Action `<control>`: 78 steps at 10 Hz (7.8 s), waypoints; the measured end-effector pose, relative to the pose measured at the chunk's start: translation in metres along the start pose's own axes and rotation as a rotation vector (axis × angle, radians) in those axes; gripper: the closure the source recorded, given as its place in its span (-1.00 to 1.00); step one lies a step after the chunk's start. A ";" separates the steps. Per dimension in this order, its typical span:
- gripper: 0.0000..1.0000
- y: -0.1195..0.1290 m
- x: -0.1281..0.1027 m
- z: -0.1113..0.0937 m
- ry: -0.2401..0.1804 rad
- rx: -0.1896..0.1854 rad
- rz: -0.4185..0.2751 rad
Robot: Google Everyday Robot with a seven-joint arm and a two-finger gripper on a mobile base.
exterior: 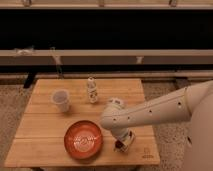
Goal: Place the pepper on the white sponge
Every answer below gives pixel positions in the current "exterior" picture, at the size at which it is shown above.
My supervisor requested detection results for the small white bottle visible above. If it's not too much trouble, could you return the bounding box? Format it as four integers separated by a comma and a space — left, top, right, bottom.
87, 77, 98, 103

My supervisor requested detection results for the wooden table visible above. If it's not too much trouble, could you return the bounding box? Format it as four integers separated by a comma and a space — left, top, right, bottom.
4, 79, 160, 167

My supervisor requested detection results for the clear plastic cup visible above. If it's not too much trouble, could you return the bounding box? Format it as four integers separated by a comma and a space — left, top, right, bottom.
51, 89, 70, 113

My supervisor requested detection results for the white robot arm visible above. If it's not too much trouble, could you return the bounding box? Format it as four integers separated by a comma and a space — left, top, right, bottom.
100, 80, 213, 171

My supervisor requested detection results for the dark red pepper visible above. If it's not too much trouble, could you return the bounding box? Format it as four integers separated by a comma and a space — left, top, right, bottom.
115, 141, 122, 148

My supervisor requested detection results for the white sponge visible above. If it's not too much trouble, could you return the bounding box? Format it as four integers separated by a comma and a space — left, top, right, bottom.
115, 131, 135, 153

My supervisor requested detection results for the orange bowl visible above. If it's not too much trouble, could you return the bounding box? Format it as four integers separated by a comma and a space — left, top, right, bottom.
64, 120, 103, 160

